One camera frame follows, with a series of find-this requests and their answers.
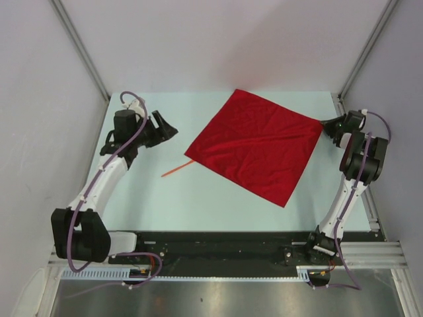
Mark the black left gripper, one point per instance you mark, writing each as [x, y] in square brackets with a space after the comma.
[164, 132]

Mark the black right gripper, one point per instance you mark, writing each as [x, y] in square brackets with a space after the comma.
[328, 125]

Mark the orange plastic knife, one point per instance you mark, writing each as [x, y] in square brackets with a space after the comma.
[177, 168]

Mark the red cloth napkin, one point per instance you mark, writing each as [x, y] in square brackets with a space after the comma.
[258, 145]

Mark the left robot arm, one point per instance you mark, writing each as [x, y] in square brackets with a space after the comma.
[78, 230]

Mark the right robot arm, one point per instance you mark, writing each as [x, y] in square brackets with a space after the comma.
[361, 164]

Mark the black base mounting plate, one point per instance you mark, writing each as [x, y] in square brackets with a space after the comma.
[239, 239]

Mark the left aluminium frame post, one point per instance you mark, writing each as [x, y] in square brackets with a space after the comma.
[80, 48]

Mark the aluminium frame post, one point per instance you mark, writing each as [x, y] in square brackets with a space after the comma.
[80, 48]
[370, 43]

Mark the aluminium front rail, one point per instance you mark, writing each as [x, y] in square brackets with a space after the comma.
[353, 254]

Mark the right aluminium frame post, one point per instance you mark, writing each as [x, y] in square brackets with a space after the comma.
[370, 43]

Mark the white slotted cable duct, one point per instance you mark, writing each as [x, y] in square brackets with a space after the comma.
[134, 275]

